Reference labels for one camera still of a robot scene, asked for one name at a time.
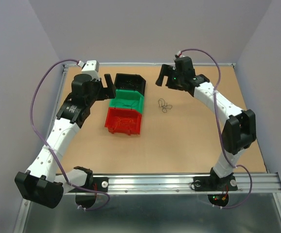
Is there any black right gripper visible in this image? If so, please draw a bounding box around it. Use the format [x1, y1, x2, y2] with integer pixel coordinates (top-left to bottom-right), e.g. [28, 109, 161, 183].
[155, 65, 183, 91]

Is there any black grey cable bundle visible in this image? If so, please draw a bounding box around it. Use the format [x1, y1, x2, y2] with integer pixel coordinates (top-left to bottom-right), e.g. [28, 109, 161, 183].
[158, 98, 173, 114]

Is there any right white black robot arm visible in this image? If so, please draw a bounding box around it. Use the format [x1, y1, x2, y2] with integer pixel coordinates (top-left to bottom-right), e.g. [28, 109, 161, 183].
[156, 56, 256, 189]

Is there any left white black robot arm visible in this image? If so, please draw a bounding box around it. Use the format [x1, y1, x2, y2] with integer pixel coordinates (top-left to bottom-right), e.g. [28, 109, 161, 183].
[15, 74, 115, 209]

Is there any green plastic bin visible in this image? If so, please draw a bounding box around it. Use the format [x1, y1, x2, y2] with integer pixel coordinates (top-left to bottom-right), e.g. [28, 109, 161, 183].
[109, 89, 144, 114]

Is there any black plastic bin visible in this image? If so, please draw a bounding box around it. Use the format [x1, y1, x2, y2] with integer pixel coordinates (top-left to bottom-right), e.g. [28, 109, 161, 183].
[114, 73, 146, 96]

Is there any red plastic bin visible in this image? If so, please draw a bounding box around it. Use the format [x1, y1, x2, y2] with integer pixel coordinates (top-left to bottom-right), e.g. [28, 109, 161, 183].
[105, 107, 142, 135]

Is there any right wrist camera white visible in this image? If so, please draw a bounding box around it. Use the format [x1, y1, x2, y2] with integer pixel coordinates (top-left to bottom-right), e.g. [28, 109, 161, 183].
[175, 51, 185, 59]

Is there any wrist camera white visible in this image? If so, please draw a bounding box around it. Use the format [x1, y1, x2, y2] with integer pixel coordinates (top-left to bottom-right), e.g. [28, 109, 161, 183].
[77, 60, 101, 81]
[175, 51, 185, 59]

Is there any orange cable in red bin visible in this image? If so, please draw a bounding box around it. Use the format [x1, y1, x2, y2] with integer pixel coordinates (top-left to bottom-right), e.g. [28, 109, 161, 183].
[108, 116, 136, 133]

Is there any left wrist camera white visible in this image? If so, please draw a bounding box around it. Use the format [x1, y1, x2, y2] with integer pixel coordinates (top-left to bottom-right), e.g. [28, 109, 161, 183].
[77, 60, 101, 81]

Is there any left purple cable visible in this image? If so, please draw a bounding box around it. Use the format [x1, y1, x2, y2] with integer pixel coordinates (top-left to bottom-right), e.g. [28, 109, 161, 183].
[30, 59, 111, 211]

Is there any purple cable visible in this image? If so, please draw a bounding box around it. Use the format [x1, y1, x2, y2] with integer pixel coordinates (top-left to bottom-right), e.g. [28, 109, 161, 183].
[176, 48, 253, 210]
[30, 59, 111, 211]

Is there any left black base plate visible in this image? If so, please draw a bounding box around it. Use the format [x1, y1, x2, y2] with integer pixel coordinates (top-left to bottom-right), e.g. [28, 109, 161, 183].
[82, 176, 109, 192]

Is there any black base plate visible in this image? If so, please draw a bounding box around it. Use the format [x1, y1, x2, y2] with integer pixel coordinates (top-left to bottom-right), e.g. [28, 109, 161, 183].
[82, 176, 109, 192]
[192, 176, 238, 192]

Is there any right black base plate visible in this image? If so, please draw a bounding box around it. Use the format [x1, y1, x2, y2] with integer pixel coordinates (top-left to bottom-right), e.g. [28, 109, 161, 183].
[192, 176, 238, 192]

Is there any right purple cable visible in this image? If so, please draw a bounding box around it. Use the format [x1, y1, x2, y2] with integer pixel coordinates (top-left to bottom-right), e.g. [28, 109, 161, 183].
[176, 48, 253, 210]

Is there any aluminium frame rail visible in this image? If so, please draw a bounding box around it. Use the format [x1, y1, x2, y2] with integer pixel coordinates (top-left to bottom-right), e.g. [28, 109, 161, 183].
[60, 172, 281, 195]

